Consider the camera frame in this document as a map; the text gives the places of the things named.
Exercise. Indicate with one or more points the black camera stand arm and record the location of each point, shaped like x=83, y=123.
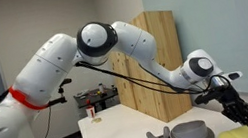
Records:
x=60, y=100

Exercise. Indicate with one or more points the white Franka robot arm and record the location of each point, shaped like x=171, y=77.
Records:
x=46, y=68

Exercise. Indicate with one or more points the small grey-beige plate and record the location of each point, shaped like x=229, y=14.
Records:
x=211, y=137

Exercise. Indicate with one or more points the glass whiteboard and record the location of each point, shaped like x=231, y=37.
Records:
x=222, y=12

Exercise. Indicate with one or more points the black side table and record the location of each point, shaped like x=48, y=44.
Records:
x=96, y=97

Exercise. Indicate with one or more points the gold tape roll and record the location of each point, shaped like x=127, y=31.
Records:
x=96, y=120

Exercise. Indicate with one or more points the red and white cup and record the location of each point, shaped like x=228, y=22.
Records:
x=90, y=111

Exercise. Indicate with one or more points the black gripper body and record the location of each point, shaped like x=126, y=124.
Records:
x=238, y=107

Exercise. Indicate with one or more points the black stereo camera bar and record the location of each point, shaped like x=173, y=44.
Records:
x=66, y=81

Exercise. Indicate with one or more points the grey bowl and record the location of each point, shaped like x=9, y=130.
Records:
x=190, y=132

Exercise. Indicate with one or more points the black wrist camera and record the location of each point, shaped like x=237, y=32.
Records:
x=206, y=97

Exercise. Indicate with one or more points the tall wooden box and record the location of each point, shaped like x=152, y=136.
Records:
x=163, y=38

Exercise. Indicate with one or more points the small white bottle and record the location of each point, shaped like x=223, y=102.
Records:
x=101, y=88

